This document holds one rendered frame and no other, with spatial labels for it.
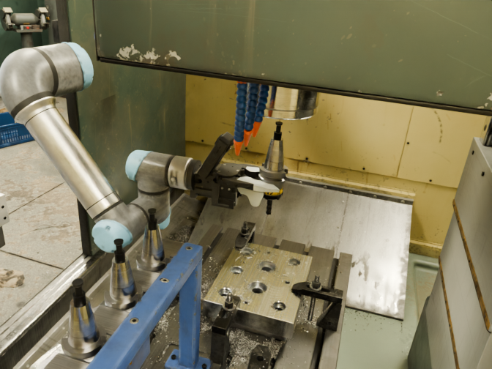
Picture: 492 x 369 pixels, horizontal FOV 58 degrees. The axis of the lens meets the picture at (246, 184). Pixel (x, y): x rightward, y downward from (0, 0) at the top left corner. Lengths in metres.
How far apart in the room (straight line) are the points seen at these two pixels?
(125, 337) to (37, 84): 0.57
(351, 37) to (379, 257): 1.42
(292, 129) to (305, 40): 1.46
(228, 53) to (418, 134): 1.46
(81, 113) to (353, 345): 1.15
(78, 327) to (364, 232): 1.45
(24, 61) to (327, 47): 0.70
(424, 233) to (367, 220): 0.30
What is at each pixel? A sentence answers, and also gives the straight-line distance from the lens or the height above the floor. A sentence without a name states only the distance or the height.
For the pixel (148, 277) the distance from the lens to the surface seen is 0.84.
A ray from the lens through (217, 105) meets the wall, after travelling 2.07.
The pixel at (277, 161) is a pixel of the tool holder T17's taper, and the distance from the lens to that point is 0.94.
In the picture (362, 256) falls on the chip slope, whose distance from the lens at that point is 1.88.
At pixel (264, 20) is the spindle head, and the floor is 1.68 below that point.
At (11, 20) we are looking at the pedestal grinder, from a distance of 6.17.
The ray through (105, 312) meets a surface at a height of 1.22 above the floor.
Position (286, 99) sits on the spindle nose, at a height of 1.52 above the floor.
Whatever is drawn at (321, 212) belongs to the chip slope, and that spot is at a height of 0.80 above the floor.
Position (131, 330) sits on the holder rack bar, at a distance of 0.73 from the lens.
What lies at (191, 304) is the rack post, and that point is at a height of 1.09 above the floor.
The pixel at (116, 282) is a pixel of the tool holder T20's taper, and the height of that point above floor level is 1.26.
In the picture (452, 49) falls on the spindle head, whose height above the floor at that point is 1.67.
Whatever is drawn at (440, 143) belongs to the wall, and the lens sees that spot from 1.99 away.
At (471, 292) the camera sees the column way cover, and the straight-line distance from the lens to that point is 0.99.
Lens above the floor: 1.73
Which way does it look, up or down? 26 degrees down
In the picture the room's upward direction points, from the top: 4 degrees clockwise
